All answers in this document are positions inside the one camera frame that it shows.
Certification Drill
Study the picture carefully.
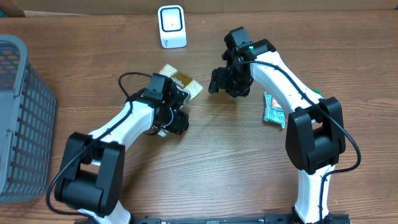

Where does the beige glossy plastic package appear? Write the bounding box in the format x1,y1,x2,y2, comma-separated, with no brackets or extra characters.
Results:
157,63,204,138

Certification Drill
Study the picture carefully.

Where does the teal tissue pouch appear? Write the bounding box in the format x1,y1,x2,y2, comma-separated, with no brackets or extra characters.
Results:
263,92,285,129

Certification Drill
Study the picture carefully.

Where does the orange snack packet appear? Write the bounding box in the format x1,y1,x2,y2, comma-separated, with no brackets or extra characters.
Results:
272,98,280,108

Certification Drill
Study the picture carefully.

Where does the green lid white jar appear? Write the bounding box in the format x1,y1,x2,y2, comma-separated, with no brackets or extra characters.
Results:
312,89,323,98

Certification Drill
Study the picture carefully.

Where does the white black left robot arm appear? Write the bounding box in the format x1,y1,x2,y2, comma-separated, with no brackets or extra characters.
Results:
46,73,191,223

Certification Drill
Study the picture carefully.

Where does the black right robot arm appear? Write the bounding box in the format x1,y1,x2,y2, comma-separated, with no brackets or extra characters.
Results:
208,27,349,223

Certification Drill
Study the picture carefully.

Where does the white barcode scanner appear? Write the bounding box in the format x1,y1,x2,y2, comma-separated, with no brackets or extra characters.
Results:
157,5,187,49

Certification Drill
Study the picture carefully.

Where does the dark grey mesh basket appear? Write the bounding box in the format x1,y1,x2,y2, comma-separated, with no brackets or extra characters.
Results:
1,34,58,203

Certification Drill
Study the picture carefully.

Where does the brown cardboard backboard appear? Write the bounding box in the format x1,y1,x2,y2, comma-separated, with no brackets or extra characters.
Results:
1,0,397,17

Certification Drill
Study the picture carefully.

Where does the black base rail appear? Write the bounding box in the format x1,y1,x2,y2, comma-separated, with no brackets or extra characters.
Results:
74,213,352,224

